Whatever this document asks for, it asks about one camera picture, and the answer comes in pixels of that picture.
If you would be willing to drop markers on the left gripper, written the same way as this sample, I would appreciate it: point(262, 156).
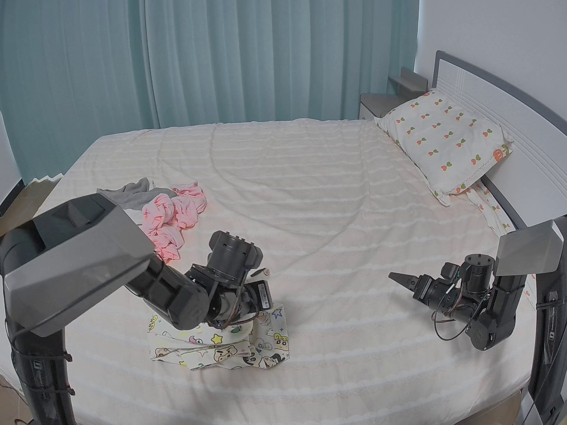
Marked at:
point(250, 301)

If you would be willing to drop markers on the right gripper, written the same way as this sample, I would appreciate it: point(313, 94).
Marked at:
point(436, 292)

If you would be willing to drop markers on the white printed pyjama top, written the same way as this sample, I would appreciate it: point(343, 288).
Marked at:
point(265, 343)

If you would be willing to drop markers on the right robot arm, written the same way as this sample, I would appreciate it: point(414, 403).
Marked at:
point(509, 290)

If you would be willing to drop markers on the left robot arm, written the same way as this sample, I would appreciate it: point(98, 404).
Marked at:
point(79, 255)

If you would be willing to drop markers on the pink garment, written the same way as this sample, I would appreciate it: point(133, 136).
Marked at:
point(177, 210)

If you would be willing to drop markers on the bed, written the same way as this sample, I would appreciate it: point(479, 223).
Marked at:
point(332, 184)

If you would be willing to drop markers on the white printed pillow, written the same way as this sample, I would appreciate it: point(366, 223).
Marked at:
point(443, 140)

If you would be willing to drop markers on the grey and white garment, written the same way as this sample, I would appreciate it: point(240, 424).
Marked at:
point(133, 193)

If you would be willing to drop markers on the grey bedside table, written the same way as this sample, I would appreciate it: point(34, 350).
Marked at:
point(376, 104)

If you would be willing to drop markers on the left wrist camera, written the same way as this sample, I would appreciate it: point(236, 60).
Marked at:
point(252, 255)

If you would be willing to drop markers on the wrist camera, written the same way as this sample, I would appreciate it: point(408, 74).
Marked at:
point(451, 272)
point(252, 255)

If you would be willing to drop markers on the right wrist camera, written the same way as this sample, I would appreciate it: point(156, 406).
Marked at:
point(451, 272)

